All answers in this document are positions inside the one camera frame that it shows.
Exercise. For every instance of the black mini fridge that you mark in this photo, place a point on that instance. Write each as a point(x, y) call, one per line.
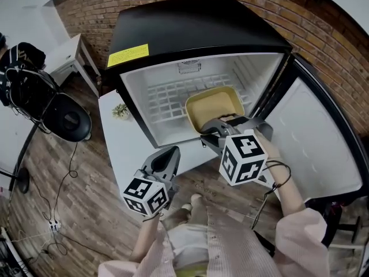
point(187, 24)

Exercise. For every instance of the black backpack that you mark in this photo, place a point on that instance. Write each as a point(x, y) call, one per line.
point(23, 58)

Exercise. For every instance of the person's pink shirt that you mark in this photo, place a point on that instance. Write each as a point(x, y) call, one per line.
point(236, 250)

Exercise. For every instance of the person's left forearm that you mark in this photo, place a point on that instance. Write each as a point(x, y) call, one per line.
point(147, 238)

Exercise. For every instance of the black round stool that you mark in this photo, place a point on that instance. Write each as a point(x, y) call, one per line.
point(69, 117)

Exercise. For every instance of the person's right forearm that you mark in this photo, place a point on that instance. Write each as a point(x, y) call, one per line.
point(285, 192)

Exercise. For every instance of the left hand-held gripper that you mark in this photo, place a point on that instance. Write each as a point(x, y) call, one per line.
point(147, 195)

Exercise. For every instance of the yellow square container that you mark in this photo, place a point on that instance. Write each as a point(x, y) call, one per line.
point(210, 105)

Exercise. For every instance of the black floor stand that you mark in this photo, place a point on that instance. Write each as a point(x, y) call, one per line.
point(23, 182)

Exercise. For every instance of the yellow warning label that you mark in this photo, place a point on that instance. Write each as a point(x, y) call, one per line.
point(127, 55)

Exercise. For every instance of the black fridge door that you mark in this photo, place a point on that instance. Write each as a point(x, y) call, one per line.
point(311, 131)

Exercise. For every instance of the white desk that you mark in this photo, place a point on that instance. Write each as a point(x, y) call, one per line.
point(69, 53)

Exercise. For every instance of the white low table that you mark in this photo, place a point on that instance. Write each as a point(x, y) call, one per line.
point(124, 143)

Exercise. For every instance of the white power strip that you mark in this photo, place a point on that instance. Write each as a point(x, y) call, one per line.
point(54, 224)

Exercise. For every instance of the small potted plant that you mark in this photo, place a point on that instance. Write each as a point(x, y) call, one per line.
point(120, 111)

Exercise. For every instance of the person's shoe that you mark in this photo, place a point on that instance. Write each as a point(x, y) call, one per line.
point(187, 207)

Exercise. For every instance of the black metal frame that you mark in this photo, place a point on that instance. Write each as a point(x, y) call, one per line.
point(346, 226)

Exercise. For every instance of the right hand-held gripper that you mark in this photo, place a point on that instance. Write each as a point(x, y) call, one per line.
point(242, 157)

